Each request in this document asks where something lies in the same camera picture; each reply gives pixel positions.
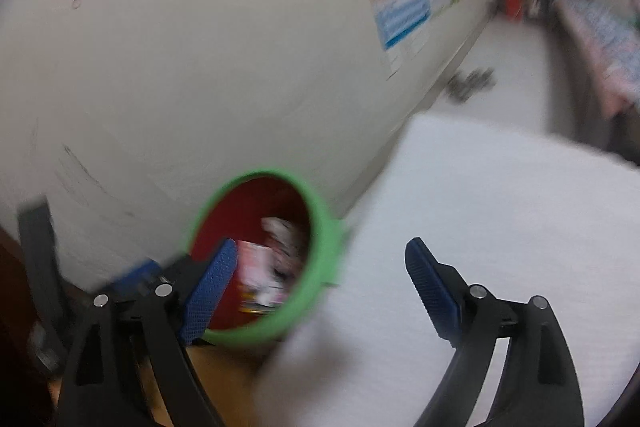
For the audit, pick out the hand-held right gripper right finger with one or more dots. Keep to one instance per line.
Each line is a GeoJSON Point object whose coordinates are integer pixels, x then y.
{"type": "Point", "coordinates": [432, 292]}

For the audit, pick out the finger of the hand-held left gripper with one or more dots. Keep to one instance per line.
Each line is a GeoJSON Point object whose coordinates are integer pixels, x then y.
{"type": "Point", "coordinates": [137, 276]}

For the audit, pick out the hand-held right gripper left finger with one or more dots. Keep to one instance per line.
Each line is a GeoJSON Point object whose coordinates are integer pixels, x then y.
{"type": "Point", "coordinates": [212, 292]}

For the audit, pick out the white snack box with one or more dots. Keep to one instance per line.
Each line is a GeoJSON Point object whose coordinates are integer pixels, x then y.
{"type": "Point", "coordinates": [257, 274]}

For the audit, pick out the red bin with green rim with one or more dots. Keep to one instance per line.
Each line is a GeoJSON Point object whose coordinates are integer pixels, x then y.
{"type": "Point", "coordinates": [250, 212]}

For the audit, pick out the dark brown wooden furniture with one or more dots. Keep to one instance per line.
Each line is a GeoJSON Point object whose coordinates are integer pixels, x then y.
{"type": "Point", "coordinates": [15, 357]}

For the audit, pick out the red bucket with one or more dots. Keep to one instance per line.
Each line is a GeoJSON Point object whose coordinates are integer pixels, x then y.
{"type": "Point", "coordinates": [515, 6]}

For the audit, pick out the bed with plaid blanket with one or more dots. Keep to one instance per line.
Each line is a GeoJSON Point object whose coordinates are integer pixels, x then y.
{"type": "Point", "coordinates": [605, 42]}

